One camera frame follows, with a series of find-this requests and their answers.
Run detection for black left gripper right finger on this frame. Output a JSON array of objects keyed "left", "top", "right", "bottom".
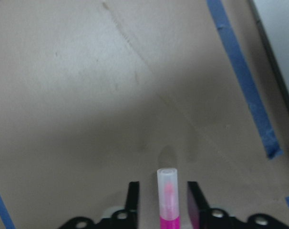
[{"left": 187, "top": 181, "right": 210, "bottom": 229}]

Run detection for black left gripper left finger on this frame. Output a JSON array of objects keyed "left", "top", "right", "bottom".
[{"left": 124, "top": 181, "right": 139, "bottom": 229}]

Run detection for pink highlighter pen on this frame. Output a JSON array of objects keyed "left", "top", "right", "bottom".
[{"left": 157, "top": 168, "right": 180, "bottom": 229}]

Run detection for silver closed laptop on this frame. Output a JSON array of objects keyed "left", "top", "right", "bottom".
[{"left": 249, "top": 0, "right": 289, "bottom": 113}]

